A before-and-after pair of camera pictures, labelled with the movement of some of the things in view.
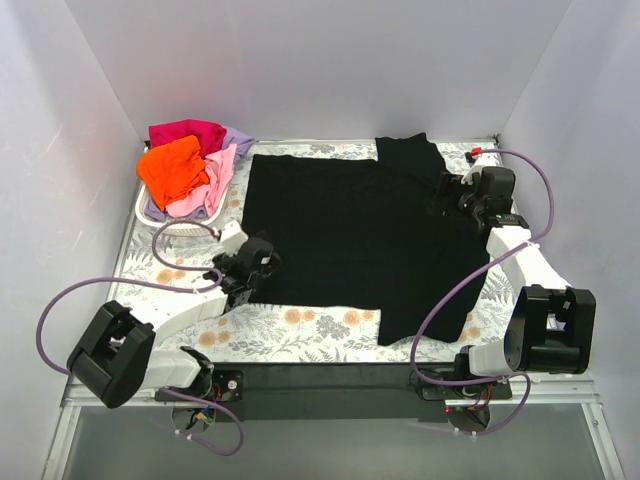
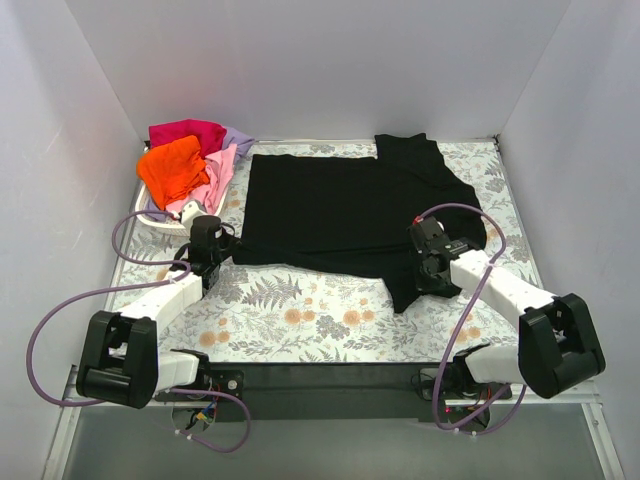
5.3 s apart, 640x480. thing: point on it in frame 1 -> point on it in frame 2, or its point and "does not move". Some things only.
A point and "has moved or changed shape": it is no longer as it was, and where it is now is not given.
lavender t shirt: x=241 y=140 does not move
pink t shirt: x=212 y=196 does not move
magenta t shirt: x=210 y=136 does not move
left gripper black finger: x=267 y=262 -> x=230 y=243
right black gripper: x=451 y=189 -> x=422 y=240
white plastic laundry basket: x=180 y=227 does not move
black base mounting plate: x=359 y=392 does not move
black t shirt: x=367 y=235 has moved or changed shape
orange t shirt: x=171 y=168 does not move
